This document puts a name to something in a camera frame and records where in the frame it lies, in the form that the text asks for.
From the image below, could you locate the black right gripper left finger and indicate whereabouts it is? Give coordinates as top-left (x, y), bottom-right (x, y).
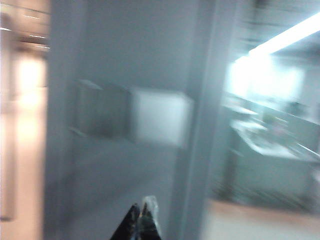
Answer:
top-left (109, 202), bottom-right (141, 240)

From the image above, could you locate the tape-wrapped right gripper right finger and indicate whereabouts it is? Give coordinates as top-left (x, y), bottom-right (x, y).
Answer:
top-left (138, 195), bottom-right (164, 240)

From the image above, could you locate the white office desk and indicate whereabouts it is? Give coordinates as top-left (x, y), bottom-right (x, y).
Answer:
top-left (224, 99), bottom-right (320, 201)

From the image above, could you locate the frosted glass pane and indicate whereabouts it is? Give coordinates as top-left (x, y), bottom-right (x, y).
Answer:
top-left (204, 0), bottom-right (320, 240)

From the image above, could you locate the dark grey metal column panel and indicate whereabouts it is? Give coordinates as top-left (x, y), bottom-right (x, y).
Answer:
top-left (46, 0), bottom-right (226, 240)

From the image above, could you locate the long ceiling strip light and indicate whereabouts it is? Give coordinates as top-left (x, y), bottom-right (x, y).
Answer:
top-left (234, 11), bottom-right (320, 63)

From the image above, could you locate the white wall switch plate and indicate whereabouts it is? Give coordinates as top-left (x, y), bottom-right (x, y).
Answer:
top-left (129, 86), bottom-right (195, 148)

